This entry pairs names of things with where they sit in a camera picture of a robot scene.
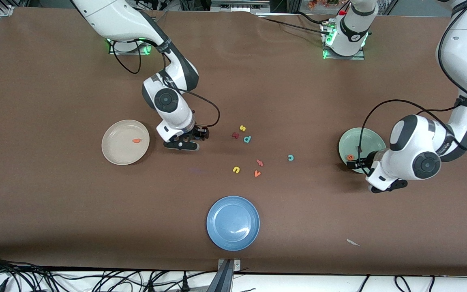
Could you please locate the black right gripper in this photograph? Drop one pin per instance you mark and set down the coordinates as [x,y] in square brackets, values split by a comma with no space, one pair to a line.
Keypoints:
[197,132]

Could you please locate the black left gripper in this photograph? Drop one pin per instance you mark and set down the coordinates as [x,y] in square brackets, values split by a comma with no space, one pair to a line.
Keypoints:
[366,161]

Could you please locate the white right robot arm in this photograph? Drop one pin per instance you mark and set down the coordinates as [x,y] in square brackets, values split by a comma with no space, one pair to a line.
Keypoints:
[174,117]

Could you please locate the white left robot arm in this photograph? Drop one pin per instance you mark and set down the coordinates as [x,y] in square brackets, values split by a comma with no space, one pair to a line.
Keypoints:
[403,162]

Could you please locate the green round plate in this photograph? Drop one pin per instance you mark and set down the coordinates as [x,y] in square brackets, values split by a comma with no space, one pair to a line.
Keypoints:
[349,142]

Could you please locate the dark red letter k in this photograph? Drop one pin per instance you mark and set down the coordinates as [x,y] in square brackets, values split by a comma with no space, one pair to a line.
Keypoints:
[235,135]

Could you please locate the teal letter p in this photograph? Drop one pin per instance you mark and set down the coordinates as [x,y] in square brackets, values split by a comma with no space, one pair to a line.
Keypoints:
[249,138]

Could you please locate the yellow letter u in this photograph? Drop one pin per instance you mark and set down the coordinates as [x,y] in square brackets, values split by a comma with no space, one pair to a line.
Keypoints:
[237,172]

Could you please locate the small white paper scrap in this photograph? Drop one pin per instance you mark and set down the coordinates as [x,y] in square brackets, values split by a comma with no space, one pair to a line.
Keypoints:
[353,242]

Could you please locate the beige round plate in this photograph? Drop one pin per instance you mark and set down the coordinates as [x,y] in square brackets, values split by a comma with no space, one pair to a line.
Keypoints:
[120,150]

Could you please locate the blue round plate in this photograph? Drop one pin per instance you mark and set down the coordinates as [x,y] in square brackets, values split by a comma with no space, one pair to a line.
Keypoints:
[233,223]

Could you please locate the brown table cover sheet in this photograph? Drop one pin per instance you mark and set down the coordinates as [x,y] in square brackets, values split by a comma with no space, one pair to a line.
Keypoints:
[75,194]

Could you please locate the orange flower bunch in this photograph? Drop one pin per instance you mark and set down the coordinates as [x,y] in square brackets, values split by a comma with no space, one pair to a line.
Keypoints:
[322,3]

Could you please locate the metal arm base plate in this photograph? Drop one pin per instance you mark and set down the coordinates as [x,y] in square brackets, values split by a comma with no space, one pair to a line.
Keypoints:
[345,57]
[130,52]

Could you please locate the silver metal frame bar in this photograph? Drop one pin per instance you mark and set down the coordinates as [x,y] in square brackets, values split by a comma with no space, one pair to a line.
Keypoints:
[237,5]

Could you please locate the grey metal bracket post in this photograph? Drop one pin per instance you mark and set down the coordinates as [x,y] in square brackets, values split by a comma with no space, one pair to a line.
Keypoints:
[223,280]

